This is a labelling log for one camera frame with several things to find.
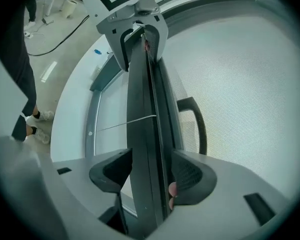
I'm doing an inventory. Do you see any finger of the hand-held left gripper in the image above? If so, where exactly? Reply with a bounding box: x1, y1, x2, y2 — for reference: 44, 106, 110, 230
144, 24, 160, 61
119, 28, 134, 73

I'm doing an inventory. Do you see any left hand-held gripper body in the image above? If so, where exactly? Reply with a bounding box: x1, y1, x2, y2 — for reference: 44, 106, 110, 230
77, 0, 170, 73

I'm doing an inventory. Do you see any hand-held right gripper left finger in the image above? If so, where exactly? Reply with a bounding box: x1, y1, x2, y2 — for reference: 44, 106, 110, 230
88, 147, 133, 235

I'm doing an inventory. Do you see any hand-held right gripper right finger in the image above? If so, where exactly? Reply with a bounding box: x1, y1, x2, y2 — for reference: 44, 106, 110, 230
170, 150, 218, 207

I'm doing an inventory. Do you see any dark roller blind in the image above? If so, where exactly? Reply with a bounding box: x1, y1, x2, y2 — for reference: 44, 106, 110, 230
126, 15, 299, 235

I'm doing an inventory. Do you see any person's right hand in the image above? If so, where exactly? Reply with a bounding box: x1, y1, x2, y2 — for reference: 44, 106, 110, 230
168, 181, 179, 210

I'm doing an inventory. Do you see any white cylindrical bin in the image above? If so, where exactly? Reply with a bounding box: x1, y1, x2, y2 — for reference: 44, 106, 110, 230
60, 0, 78, 19

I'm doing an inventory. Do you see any white table leg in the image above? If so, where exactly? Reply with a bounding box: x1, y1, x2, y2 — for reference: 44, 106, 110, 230
43, 0, 66, 18

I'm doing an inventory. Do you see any person's right white shoe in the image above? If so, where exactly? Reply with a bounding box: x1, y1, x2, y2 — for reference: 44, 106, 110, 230
30, 127, 52, 145

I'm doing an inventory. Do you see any person's white shoe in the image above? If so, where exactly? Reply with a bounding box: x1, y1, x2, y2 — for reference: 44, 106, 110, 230
25, 109, 56, 123
30, 127, 52, 145

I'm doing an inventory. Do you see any person's left white shoe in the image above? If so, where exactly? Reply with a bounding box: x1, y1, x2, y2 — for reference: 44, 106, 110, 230
25, 109, 56, 123

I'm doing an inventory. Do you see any white power strip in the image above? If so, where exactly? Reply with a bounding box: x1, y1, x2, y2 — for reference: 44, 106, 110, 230
23, 18, 56, 39

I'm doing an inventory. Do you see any person's black clothing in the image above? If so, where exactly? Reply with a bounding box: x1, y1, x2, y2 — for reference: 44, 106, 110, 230
0, 0, 39, 143

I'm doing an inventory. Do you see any thin pull cord with tassel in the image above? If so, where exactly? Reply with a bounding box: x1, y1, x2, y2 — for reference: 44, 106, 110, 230
88, 114, 158, 137

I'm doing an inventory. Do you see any black floor cable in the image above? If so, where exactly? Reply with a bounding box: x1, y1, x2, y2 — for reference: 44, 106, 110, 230
25, 13, 91, 58

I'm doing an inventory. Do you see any black window handle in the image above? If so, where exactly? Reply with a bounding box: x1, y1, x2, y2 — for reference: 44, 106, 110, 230
176, 96, 208, 156

